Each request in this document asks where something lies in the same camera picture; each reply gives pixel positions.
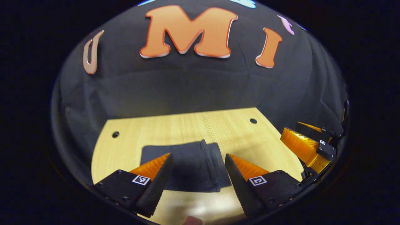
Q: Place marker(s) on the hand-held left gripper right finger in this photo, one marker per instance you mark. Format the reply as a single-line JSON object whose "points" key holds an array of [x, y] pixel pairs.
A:
{"points": [[237, 186]]}

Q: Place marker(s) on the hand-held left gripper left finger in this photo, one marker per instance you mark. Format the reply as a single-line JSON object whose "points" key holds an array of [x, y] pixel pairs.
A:
{"points": [[159, 186]]}

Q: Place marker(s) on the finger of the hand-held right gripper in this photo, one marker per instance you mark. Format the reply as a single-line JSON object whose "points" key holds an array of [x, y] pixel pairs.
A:
{"points": [[309, 130], [326, 151]]}

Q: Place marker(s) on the dark grey jeans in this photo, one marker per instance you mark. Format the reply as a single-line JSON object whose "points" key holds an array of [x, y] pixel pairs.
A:
{"points": [[190, 165]]}

